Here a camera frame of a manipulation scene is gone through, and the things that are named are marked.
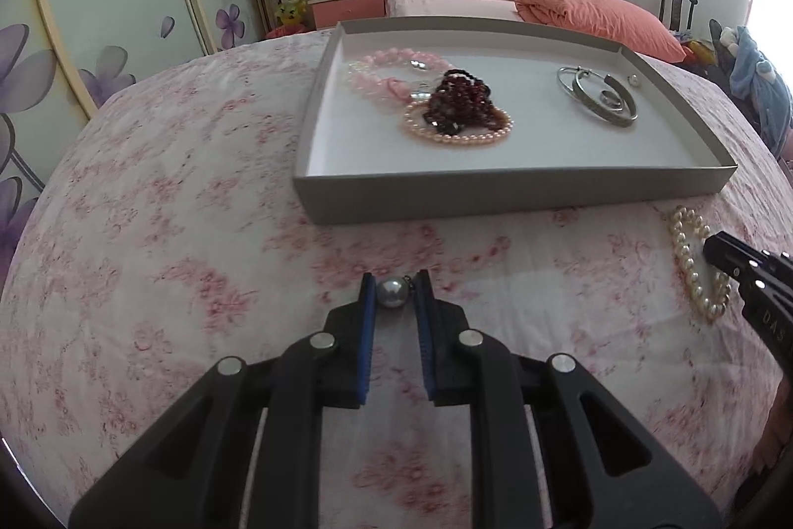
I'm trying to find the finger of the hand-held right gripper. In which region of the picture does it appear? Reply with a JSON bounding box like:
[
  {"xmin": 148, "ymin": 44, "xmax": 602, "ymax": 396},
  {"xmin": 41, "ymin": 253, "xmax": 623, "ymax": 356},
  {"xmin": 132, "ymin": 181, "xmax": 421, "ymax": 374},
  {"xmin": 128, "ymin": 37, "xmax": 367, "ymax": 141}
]
[{"xmin": 703, "ymin": 233, "xmax": 766, "ymax": 288}]

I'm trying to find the flower print wardrobe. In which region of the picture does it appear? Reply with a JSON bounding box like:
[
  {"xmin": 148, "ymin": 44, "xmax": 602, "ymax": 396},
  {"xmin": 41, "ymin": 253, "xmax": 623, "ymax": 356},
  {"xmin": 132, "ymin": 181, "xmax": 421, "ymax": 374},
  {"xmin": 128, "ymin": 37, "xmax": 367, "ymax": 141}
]
[{"xmin": 0, "ymin": 0, "xmax": 267, "ymax": 270}]

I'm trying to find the pink bed mattress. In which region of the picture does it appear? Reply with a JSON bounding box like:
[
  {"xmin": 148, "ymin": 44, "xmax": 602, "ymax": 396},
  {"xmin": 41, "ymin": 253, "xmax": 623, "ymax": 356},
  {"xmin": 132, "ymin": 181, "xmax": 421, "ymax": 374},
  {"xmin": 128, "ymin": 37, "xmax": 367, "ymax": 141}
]
[{"xmin": 385, "ymin": 0, "xmax": 524, "ymax": 23}]

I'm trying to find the orange pillow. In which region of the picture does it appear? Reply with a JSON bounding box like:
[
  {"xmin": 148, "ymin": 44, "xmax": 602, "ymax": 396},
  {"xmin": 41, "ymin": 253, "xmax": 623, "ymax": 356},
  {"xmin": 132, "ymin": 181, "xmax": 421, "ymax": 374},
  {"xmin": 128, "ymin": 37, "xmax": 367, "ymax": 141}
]
[{"xmin": 514, "ymin": 0, "xmax": 688, "ymax": 65}]

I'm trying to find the grey cardboard tray box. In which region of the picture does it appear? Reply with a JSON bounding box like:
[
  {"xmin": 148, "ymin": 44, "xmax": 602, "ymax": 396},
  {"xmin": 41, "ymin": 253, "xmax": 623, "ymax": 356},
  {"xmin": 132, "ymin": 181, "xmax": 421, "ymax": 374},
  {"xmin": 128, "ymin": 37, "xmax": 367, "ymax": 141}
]
[{"xmin": 291, "ymin": 21, "xmax": 738, "ymax": 226}]

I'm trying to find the wide silver cuff bangle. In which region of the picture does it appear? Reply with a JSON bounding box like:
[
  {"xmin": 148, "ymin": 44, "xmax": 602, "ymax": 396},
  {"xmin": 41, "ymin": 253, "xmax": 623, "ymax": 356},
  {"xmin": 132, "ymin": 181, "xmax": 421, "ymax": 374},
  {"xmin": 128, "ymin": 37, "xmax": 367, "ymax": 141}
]
[{"xmin": 571, "ymin": 69, "xmax": 640, "ymax": 128}]

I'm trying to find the colourful plush toy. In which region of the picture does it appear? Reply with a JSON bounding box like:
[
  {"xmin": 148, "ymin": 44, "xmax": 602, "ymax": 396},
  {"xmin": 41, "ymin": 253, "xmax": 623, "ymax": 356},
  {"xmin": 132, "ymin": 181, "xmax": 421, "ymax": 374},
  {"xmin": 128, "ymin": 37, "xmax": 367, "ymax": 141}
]
[{"xmin": 678, "ymin": 33, "xmax": 713, "ymax": 65}]

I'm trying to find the thin silver bangle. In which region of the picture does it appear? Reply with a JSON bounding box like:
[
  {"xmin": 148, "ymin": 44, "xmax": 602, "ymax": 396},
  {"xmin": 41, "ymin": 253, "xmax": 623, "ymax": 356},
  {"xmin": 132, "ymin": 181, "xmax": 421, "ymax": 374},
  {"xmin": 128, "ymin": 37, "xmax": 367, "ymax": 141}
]
[{"xmin": 556, "ymin": 65, "xmax": 599, "ymax": 104}]

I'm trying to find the grey pearl bead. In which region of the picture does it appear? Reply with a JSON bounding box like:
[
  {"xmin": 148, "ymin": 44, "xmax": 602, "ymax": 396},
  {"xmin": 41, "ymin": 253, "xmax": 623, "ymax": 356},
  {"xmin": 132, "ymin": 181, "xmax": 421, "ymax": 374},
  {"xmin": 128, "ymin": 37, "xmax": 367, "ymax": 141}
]
[{"xmin": 377, "ymin": 276, "xmax": 410, "ymax": 312}]

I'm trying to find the dark wooden chair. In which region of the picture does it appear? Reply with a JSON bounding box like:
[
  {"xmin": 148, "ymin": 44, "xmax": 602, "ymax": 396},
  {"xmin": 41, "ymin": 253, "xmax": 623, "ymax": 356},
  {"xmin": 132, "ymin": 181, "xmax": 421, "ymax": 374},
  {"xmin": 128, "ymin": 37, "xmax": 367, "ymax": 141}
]
[{"xmin": 658, "ymin": 0, "xmax": 700, "ymax": 34}]

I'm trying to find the white pearl bracelet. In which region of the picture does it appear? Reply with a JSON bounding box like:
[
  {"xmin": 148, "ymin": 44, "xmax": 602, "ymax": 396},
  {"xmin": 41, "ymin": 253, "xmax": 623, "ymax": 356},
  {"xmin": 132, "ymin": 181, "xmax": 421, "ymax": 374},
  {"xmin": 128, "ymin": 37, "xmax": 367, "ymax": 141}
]
[{"xmin": 668, "ymin": 205, "xmax": 733, "ymax": 322}]

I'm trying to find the pink pearl bracelet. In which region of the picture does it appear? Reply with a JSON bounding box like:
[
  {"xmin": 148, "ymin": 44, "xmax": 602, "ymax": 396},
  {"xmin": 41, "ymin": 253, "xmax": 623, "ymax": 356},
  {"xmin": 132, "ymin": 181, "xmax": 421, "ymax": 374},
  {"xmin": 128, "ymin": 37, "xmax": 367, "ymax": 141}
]
[{"xmin": 401, "ymin": 98, "xmax": 515, "ymax": 149}]

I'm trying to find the pink nightstand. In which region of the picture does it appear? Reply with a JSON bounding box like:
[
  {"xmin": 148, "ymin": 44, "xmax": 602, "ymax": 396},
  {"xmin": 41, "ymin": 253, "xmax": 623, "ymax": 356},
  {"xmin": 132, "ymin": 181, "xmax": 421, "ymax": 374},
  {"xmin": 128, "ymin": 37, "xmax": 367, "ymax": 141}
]
[{"xmin": 306, "ymin": 0, "xmax": 390, "ymax": 32}]

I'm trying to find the dark red bead necklace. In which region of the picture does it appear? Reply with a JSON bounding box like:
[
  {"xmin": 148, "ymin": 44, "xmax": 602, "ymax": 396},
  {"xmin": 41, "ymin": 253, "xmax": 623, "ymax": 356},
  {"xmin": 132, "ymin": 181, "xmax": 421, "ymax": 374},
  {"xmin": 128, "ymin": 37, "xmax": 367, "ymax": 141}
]
[{"xmin": 421, "ymin": 67, "xmax": 497, "ymax": 133}]

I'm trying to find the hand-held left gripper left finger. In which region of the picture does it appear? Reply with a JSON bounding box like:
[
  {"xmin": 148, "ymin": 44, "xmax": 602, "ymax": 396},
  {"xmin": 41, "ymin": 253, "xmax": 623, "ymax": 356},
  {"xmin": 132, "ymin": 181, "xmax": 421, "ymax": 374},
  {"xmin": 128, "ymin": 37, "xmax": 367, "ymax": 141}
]
[{"xmin": 68, "ymin": 274, "xmax": 378, "ymax": 529}]

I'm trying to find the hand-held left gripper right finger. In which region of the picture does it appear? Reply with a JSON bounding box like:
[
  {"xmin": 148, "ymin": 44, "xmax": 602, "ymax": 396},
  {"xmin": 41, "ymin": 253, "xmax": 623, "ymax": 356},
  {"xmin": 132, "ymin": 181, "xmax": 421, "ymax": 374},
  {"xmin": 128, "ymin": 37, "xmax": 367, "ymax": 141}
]
[{"xmin": 414, "ymin": 269, "xmax": 723, "ymax": 529}]

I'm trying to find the pink bead bracelet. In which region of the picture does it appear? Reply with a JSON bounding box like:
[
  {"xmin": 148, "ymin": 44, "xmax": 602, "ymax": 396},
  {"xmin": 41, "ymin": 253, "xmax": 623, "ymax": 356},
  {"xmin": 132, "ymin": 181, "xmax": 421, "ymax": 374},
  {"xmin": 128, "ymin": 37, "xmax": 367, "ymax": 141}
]
[{"xmin": 345, "ymin": 47, "xmax": 456, "ymax": 104}]

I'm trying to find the pink floral bed sheet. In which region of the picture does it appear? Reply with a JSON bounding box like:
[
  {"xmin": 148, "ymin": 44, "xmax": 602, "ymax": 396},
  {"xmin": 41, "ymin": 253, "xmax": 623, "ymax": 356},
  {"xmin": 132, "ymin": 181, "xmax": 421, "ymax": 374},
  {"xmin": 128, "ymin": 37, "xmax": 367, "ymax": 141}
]
[{"xmin": 0, "ymin": 30, "xmax": 793, "ymax": 529}]

